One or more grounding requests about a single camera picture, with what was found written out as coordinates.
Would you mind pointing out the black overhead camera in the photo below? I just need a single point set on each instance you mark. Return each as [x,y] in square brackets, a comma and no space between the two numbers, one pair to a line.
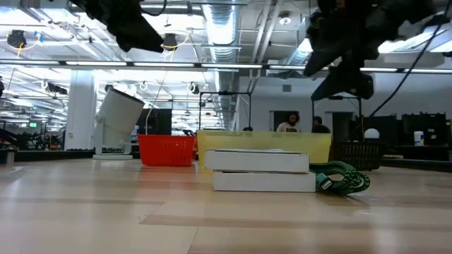
[170,41]

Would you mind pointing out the yellow translucent plastic bin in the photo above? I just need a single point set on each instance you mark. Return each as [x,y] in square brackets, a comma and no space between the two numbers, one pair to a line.
[261,141]

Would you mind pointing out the black ceiling sensor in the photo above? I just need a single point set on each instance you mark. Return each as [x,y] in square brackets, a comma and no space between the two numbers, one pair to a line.
[16,38]

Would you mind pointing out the person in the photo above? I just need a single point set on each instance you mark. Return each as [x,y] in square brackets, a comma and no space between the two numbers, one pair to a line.
[289,125]
[319,127]

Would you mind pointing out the white sphere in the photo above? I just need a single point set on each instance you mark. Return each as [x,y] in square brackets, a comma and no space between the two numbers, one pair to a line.
[371,133]

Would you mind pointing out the white pillar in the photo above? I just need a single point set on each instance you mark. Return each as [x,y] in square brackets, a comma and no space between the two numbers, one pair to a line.
[80,109]

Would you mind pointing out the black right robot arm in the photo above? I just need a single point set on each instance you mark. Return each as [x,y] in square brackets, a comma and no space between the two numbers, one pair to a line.
[416,14]

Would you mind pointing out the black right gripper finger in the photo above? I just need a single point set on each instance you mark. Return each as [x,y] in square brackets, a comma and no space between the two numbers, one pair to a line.
[323,61]
[349,86]

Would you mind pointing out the silver ventilation duct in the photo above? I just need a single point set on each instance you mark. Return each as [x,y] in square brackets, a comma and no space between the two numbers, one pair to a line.
[220,28]

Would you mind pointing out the black monitor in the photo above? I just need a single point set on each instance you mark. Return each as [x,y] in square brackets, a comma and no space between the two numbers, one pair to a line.
[159,121]

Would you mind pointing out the frame crossbar with light strips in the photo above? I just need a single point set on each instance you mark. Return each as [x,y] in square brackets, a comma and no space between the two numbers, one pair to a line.
[212,65]

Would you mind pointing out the white cardboard box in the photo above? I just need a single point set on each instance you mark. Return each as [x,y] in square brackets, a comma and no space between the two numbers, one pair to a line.
[265,181]
[257,161]

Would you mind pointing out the white plastic container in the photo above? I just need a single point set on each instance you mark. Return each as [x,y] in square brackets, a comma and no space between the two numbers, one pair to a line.
[419,138]

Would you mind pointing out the red slotted plastic basket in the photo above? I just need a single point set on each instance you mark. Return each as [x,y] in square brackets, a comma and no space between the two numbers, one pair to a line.
[166,151]

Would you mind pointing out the black stand frame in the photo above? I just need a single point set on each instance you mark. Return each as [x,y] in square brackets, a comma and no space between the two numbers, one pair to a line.
[226,93]
[359,113]

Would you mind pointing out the black slotted plastic basket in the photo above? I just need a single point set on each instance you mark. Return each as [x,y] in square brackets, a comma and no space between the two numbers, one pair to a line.
[358,155]

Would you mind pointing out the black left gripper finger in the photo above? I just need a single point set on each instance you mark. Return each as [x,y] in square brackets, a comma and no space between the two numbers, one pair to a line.
[137,37]

